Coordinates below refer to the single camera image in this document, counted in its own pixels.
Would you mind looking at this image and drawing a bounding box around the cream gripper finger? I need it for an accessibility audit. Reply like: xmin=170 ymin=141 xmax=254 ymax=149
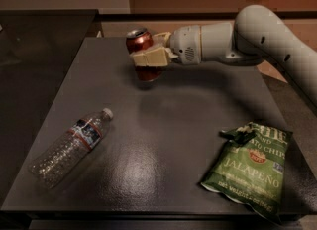
xmin=152 ymin=32 xmax=171 ymax=47
xmin=130 ymin=47 xmax=178 ymax=67

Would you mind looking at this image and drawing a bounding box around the red coke can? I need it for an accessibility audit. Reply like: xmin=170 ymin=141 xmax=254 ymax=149
xmin=126 ymin=27 xmax=162 ymax=82

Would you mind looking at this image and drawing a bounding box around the green jalapeño chips bag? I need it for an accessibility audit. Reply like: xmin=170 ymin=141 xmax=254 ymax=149
xmin=201 ymin=122 xmax=292 ymax=224

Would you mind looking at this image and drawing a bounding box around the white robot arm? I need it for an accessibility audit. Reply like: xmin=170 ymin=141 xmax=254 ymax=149
xmin=126 ymin=5 xmax=317 ymax=107

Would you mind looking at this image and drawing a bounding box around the clear plastic water bottle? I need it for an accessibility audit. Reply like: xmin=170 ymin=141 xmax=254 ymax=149
xmin=28 ymin=108 xmax=113 ymax=188

